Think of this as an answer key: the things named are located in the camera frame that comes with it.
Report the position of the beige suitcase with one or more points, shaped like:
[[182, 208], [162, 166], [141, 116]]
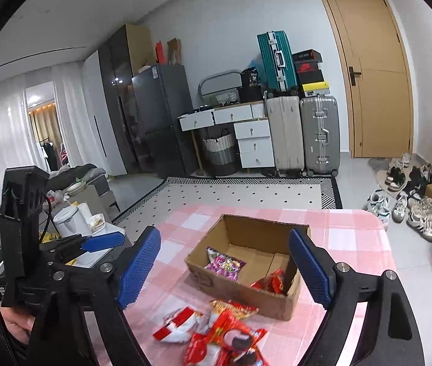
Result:
[[284, 133]]

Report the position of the white paper cup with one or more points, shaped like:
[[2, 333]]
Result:
[[84, 211]]

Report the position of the takeaway food container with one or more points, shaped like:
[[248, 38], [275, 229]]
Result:
[[97, 224]]

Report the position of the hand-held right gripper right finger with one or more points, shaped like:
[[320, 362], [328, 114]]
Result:
[[311, 274]]

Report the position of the small red snack packet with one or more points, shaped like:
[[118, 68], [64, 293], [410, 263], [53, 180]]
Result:
[[273, 282]]

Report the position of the grey ottoman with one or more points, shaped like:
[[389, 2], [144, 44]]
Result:
[[103, 194]]

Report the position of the grey and white laundry basket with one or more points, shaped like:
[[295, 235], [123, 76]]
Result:
[[219, 156]]

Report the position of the red cookie packet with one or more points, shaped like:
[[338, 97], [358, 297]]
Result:
[[200, 354], [235, 335]]

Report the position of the gold-topped snack packet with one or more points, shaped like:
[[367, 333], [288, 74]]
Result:
[[235, 308]]

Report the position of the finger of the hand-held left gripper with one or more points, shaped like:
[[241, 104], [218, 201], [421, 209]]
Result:
[[103, 241]]

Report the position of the pink checked tablecloth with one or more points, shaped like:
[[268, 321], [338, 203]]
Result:
[[353, 244]]

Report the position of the grey arched frame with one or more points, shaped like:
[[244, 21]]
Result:
[[216, 78]]

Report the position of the red bag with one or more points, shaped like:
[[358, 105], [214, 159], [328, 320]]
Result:
[[160, 53]]

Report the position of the white kettle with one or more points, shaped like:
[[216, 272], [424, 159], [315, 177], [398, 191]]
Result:
[[67, 221]]

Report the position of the white wardrobe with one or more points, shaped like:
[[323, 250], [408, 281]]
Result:
[[97, 122]]

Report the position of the dark glass cabinet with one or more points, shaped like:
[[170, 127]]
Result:
[[118, 84]]

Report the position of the person's left hand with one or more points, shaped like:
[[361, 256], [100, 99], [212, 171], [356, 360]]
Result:
[[15, 318]]

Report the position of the brown cardboard box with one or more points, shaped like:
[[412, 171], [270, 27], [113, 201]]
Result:
[[238, 297]]

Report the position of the pile of shoes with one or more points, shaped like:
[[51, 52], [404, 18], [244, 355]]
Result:
[[421, 213]]

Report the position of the flat brown cardboard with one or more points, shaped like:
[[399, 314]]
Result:
[[174, 51]]

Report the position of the black and red shoebox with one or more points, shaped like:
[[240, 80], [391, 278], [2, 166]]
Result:
[[307, 67]]

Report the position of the teal suitcase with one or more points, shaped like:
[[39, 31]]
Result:
[[271, 61]]

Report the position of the white drawer dresser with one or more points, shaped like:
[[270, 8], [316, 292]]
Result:
[[254, 148]]

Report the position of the red and white snack packet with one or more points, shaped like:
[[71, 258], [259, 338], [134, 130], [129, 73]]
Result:
[[177, 324]]

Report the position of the dark grey refrigerator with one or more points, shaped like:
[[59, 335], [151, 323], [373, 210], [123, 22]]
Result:
[[162, 122]]

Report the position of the grey door mat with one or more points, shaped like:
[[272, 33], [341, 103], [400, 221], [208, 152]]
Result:
[[378, 167]]

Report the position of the purple snack packet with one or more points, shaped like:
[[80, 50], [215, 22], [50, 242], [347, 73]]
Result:
[[225, 267]]

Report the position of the white dotted rug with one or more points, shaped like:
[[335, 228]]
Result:
[[238, 194]]

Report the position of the tan wooden door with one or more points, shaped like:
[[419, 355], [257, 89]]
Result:
[[372, 103]]

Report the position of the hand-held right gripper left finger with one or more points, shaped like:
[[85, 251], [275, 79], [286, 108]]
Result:
[[139, 270]]

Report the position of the black case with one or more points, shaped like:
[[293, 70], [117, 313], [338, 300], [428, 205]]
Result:
[[252, 84]]

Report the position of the silver suitcase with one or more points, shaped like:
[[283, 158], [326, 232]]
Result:
[[318, 133]]

